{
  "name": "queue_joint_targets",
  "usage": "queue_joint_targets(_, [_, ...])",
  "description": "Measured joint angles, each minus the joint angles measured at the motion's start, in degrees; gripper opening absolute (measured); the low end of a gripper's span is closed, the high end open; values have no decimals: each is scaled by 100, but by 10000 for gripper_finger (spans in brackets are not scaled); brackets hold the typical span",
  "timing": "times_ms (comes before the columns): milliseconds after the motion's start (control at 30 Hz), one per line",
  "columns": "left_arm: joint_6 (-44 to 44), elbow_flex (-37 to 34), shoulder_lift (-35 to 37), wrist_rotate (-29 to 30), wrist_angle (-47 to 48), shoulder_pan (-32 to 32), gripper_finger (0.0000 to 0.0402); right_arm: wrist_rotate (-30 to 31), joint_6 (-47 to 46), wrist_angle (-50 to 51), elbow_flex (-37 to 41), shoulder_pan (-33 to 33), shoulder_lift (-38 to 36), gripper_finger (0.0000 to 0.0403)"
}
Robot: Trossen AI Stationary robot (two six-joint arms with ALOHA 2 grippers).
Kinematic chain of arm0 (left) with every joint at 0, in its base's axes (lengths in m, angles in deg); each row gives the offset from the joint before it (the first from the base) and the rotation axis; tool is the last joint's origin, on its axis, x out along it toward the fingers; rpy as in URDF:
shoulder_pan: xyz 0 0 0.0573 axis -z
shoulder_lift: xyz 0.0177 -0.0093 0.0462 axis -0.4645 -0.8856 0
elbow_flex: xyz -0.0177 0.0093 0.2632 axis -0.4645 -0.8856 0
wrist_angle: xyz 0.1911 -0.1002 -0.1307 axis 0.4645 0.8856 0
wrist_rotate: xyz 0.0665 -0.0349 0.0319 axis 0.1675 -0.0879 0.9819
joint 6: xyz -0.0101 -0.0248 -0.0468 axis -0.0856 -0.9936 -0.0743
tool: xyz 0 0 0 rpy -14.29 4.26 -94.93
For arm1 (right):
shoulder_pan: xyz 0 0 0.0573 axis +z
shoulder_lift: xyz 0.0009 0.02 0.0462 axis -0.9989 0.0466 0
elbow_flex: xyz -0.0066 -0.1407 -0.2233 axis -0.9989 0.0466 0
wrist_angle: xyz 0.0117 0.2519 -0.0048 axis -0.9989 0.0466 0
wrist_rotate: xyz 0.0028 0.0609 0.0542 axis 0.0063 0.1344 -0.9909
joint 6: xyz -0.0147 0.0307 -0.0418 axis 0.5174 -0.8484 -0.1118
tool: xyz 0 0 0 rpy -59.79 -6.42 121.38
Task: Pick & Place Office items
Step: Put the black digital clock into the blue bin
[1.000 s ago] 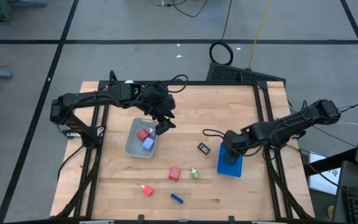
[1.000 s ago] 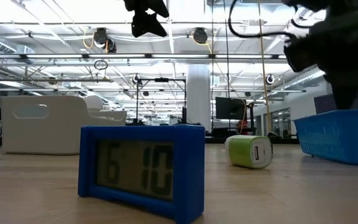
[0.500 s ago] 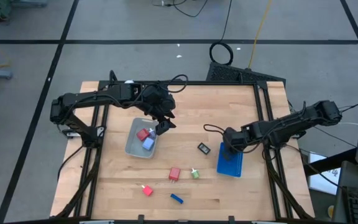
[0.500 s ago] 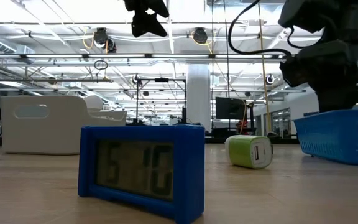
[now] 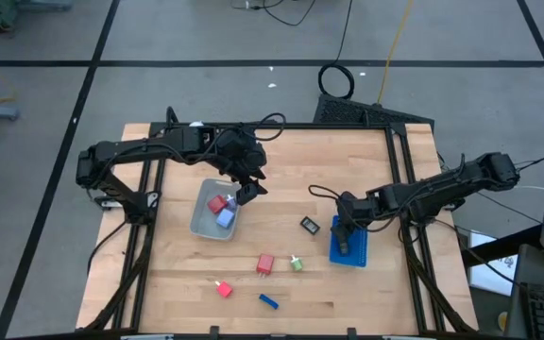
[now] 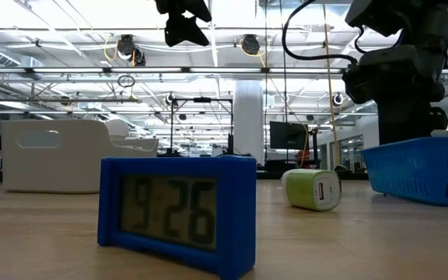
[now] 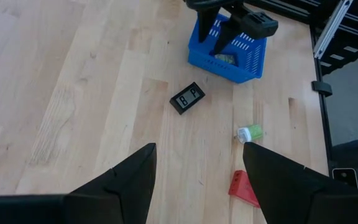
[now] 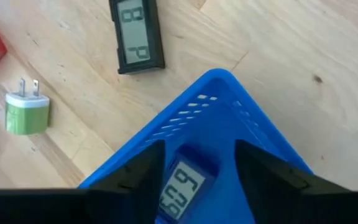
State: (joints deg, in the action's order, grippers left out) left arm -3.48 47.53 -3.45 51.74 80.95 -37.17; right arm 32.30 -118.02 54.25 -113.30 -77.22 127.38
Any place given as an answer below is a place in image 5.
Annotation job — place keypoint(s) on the blue usb stick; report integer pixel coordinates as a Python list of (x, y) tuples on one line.
[(268, 301)]

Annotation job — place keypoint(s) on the light blue wall charger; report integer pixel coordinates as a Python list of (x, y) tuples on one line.
[(225, 218)]

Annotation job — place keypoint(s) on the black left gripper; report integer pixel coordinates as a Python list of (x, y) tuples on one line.
[(248, 158)]

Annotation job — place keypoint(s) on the grey plastic tray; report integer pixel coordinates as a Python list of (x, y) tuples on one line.
[(203, 222)]

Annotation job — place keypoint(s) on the blue plastic basket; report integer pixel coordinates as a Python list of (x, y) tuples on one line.
[(357, 250)]

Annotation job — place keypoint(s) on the small black electronic device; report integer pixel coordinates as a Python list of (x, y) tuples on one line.
[(310, 225)]

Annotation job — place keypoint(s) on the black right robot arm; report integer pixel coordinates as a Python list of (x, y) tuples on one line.
[(442, 189)]

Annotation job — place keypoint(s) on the white bulb on metal base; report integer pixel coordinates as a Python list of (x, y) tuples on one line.
[(196, 124)]

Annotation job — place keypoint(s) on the black aluminium table frame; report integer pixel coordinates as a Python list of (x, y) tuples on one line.
[(328, 126)]

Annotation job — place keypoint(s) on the dark desk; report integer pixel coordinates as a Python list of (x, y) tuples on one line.
[(527, 269)]

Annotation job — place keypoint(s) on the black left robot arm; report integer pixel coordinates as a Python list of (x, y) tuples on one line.
[(125, 148)]

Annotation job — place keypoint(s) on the green wall charger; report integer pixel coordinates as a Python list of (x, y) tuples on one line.
[(296, 264)]

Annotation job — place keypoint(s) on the purple wall charger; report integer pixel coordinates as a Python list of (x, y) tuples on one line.
[(231, 203)]

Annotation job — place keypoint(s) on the black perforated metal case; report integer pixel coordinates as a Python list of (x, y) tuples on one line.
[(371, 113)]

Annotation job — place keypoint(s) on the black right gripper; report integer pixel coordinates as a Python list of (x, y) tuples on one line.
[(350, 215)]

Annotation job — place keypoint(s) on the white sheet of paper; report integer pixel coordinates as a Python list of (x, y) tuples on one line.
[(489, 269)]

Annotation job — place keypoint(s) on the small red wall charger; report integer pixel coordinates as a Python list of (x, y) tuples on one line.
[(224, 289)]

